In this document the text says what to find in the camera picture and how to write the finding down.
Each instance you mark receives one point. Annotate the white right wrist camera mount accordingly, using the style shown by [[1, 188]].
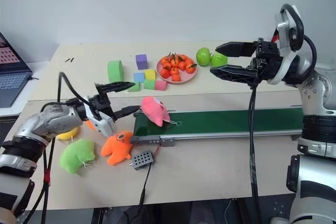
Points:
[[284, 24]]

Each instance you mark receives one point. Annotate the green foam cube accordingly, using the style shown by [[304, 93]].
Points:
[[134, 87], [149, 84]]

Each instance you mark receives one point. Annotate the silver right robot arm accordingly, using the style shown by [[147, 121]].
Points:
[[312, 85]]

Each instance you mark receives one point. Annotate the pink foam cube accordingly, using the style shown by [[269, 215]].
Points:
[[161, 85]]

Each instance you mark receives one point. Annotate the green plush toy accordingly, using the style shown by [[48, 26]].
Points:
[[76, 155]]

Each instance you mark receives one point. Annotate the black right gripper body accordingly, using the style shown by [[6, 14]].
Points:
[[267, 58]]

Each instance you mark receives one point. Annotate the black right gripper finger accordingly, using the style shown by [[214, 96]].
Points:
[[236, 49], [233, 73]]

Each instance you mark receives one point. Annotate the grey perforated controller box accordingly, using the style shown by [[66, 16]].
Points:
[[141, 159]]

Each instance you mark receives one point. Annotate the orange plush toy with face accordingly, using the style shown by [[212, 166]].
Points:
[[116, 146]]

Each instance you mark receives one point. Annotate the small orange tangerine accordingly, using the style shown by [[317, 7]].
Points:
[[165, 61], [165, 73], [182, 65], [190, 69], [174, 72], [176, 78], [183, 57], [173, 63], [189, 62]]

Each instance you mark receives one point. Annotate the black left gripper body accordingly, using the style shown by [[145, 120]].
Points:
[[101, 106]]

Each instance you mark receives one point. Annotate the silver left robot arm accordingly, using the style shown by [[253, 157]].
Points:
[[47, 121]]

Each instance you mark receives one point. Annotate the pink plush toy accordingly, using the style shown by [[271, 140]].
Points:
[[155, 110]]

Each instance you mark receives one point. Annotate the purple foam cube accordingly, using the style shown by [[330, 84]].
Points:
[[141, 62]]

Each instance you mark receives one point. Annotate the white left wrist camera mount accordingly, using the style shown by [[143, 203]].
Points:
[[103, 127]]

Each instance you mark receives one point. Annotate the green conveyor belt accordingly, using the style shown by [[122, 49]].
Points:
[[223, 121]]

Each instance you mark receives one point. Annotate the dark laptop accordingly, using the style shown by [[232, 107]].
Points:
[[10, 77]]

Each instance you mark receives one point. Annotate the green foam cylinder block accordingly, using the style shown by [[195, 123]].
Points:
[[115, 71]]

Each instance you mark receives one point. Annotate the green apple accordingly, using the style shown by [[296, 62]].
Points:
[[203, 57], [219, 60]]

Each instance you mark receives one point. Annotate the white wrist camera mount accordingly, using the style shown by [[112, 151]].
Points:
[[284, 24], [103, 127]]

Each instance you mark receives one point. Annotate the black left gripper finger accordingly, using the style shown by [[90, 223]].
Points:
[[127, 111], [118, 86]]

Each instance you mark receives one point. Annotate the yellow plush toy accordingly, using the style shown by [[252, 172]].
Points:
[[67, 135]]

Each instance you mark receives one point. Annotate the yellow foam cube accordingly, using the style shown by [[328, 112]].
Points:
[[150, 74]]

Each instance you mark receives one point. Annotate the blue foam cube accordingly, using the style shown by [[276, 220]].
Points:
[[138, 77]]

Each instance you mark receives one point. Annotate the pink plate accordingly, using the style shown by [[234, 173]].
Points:
[[186, 77]]

